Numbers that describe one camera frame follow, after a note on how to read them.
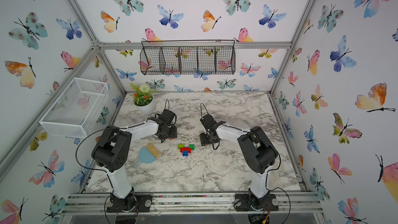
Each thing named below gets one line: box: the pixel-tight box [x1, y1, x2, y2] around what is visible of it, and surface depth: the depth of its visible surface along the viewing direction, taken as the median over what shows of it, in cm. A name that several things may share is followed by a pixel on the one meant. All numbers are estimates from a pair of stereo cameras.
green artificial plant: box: [129, 82, 158, 107], surface depth 102 cm
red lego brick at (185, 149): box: [179, 147, 193, 153], surface depth 91 cm
